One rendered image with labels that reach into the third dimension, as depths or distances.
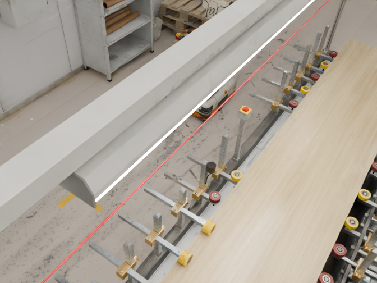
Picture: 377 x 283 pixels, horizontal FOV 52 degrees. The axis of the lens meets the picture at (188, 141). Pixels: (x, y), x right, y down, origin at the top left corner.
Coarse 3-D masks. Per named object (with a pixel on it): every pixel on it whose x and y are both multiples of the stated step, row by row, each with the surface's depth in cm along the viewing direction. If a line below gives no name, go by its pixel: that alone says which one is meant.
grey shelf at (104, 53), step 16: (80, 0) 430; (96, 0) 415; (128, 0) 454; (144, 0) 496; (80, 16) 447; (96, 16) 430; (144, 16) 506; (80, 32) 464; (96, 32) 446; (112, 32) 474; (128, 32) 477; (144, 32) 529; (96, 48) 464; (112, 48) 518; (128, 48) 520; (144, 48) 522; (96, 64) 482; (112, 64) 492
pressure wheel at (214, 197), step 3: (213, 192) 258; (216, 192) 258; (210, 195) 256; (213, 195) 257; (216, 195) 256; (219, 195) 256; (210, 198) 254; (213, 198) 254; (216, 198) 255; (219, 198) 255; (210, 201) 256; (213, 201) 254; (216, 201) 254; (219, 201) 257; (213, 204) 262
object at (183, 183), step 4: (164, 172) 274; (168, 172) 274; (168, 176) 273; (172, 180) 273; (180, 184) 270; (184, 184) 268; (188, 184) 268; (188, 188) 267; (192, 188) 265; (204, 192) 264; (204, 196) 261; (208, 196) 261; (208, 200) 262
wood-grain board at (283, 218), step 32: (352, 64) 378; (320, 96) 339; (352, 96) 341; (288, 128) 308; (320, 128) 309; (352, 128) 311; (256, 160) 281; (288, 160) 283; (320, 160) 284; (352, 160) 286; (256, 192) 261; (288, 192) 262; (320, 192) 263; (352, 192) 264; (224, 224) 242; (256, 224) 243; (288, 224) 244; (320, 224) 245; (224, 256) 226; (256, 256) 227; (288, 256) 228; (320, 256) 229
